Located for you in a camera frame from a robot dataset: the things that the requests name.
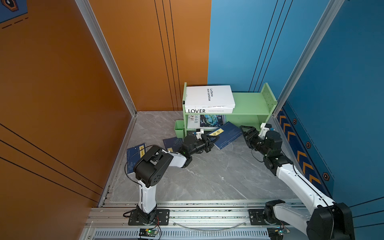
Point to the right circuit board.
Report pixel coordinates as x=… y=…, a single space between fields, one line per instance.
x=277 y=234

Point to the small green pen holder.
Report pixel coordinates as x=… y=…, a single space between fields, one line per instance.
x=179 y=129

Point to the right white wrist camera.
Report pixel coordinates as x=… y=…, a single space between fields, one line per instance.
x=265 y=127

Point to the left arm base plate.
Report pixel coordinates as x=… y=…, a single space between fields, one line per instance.
x=156 y=217

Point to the right aluminium corner post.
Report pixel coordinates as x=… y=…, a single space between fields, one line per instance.
x=319 y=32

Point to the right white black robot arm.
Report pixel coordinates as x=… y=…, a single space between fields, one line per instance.
x=326 y=220

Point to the navy blue book upper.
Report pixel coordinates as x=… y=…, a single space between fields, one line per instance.
x=173 y=144

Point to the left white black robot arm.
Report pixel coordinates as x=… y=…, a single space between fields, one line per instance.
x=152 y=166

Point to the navy book far left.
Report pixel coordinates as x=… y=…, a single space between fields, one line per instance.
x=133 y=156

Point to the white book with brown pattern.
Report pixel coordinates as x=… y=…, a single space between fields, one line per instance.
x=209 y=96

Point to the colourful teal magazine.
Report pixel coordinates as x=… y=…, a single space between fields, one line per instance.
x=205 y=121

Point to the left green circuit board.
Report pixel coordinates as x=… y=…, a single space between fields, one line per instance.
x=148 y=234

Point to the navy book with yellow label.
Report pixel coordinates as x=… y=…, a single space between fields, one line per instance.
x=225 y=135

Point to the aluminium corner post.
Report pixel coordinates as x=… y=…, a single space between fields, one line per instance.
x=101 y=42
x=319 y=32

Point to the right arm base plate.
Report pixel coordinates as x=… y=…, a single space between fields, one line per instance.
x=258 y=218

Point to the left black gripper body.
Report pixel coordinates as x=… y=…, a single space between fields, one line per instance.
x=198 y=147

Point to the aluminium rail frame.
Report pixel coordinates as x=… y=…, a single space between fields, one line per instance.
x=206 y=220

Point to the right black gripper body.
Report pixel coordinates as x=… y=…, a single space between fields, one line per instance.
x=257 y=143

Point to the green wooden two-tier shelf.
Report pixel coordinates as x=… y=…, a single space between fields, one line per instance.
x=252 y=109

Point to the LOVER black white book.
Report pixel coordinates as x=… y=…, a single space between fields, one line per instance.
x=214 y=111

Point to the left aluminium corner post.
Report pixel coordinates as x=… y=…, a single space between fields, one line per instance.
x=101 y=42

